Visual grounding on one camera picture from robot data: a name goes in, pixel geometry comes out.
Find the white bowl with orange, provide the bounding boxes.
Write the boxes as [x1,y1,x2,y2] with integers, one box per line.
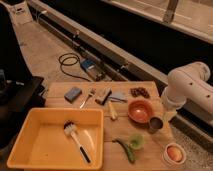
[162,143,186,165]

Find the dark scrub brush block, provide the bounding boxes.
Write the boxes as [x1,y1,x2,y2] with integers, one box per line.
[95,88,112,105]

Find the small metal cup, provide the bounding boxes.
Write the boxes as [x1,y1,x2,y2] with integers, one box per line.
[149,117,163,133]

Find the green plastic cup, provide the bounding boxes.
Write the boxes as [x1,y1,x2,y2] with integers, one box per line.
[129,134,144,150]

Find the blue grey cloth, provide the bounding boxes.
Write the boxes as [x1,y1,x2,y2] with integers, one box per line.
[109,92,127,102]

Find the brown grape bunch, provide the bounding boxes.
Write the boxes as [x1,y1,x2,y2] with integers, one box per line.
[130,87,150,98]

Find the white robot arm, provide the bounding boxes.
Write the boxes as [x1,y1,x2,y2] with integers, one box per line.
[161,62,213,126]

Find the yellow plastic tub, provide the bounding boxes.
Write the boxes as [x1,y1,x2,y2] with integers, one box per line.
[7,108,104,171]

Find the white device on floor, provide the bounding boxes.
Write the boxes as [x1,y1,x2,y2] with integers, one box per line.
[9,2,33,26]

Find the green pepper toy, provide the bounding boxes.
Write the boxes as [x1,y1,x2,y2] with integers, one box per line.
[113,139,136,164]

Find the white dish brush black handle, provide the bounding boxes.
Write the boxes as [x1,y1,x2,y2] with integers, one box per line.
[63,121,91,163]

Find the black side furniture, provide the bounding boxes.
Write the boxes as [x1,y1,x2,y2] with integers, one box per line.
[0,3,45,149]

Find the blue power box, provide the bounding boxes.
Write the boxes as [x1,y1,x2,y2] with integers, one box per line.
[80,59,105,81]

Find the metal fork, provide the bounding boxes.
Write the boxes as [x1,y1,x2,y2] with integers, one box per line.
[79,89,96,109]

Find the yellow corn toy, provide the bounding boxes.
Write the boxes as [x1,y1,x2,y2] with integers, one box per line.
[108,101,118,120]

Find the blue sponge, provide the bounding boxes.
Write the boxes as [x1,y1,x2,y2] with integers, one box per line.
[64,87,82,103]

